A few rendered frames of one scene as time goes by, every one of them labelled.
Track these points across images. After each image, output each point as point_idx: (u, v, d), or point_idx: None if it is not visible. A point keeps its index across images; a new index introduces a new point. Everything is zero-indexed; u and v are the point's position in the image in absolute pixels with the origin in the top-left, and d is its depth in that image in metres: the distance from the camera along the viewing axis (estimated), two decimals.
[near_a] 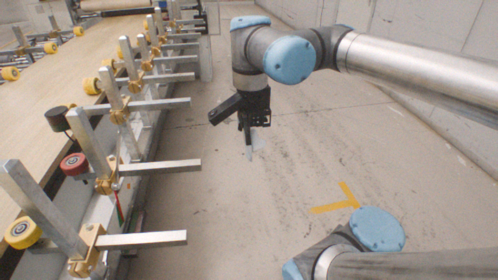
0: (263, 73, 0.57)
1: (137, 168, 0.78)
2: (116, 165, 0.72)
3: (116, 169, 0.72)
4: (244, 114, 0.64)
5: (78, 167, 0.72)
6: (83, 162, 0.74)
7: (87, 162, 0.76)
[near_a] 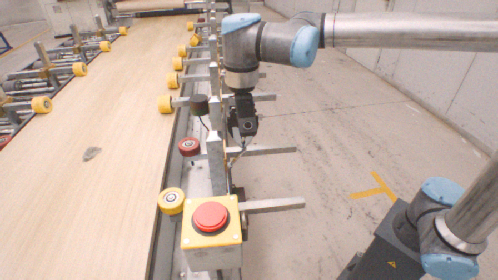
0: None
1: None
2: (234, 158, 0.84)
3: (233, 160, 0.85)
4: (253, 108, 0.67)
5: (196, 149, 0.89)
6: (199, 144, 0.90)
7: (199, 145, 0.93)
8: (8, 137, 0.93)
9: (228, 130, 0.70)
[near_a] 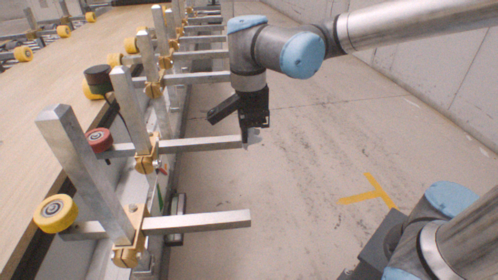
0: (259, 74, 0.57)
1: (169, 145, 0.70)
2: None
3: (157, 158, 0.60)
4: (242, 115, 0.64)
5: (103, 143, 0.64)
6: (108, 137, 0.66)
7: (111, 138, 0.68)
8: None
9: None
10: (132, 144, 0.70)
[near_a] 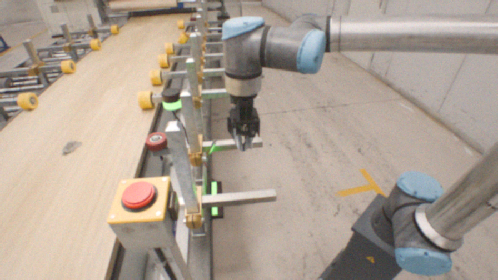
0: (227, 77, 0.56)
1: (209, 145, 0.95)
2: (208, 151, 0.85)
3: (207, 154, 0.86)
4: (231, 109, 0.66)
5: (162, 143, 0.90)
6: (165, 139, 0.91)
7: (167, 140, 0.93)
8: None
9: None
10: None
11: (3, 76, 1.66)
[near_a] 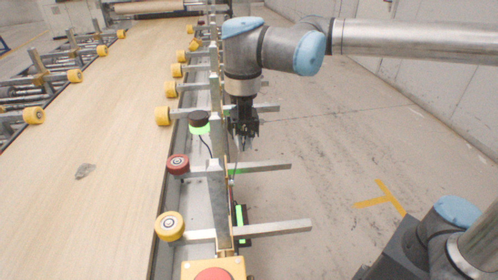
0: (227, 76, 0.56)
1: None
2: (235, 163, 0.83)
3: (234, 168, 0.83)
4: (231, 109, 0.66)
5: (185, 167, 0.83)
6: (188, 162, 0.85)
7: (189, 162, 0.87)
8: None
9: None
10: (204, 167, 0.89)
11: None
